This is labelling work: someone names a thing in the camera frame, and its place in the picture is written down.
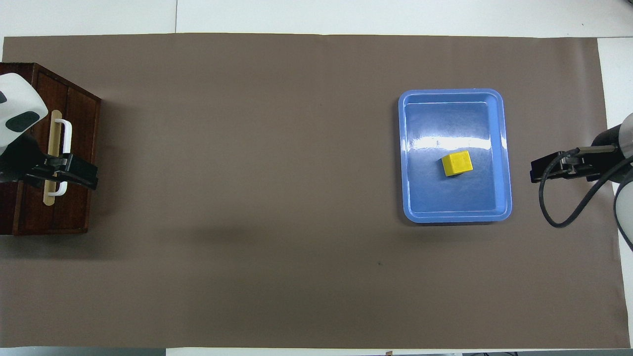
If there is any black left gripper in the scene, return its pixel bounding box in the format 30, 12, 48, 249
0, 134, 98, 191

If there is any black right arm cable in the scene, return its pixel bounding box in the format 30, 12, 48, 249
539, 145, 633, 228

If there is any brown paper table mat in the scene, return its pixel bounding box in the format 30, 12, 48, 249
0, 33, 630, 349

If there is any blue plastic tray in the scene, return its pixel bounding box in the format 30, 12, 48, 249
398, 89, 513, 224

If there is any dark wooden cabinet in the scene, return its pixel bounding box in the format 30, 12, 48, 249
0, 62, 102, 236

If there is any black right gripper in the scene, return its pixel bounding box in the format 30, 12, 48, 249
530, 148, 617, 184

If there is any white drawer handle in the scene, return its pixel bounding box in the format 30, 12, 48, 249
48, 118, 73, 197

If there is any wooden drawer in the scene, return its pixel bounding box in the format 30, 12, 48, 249
14, 66, 73, 234

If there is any yellow cube block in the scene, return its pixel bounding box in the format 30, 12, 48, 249
441, 151, 474, 178

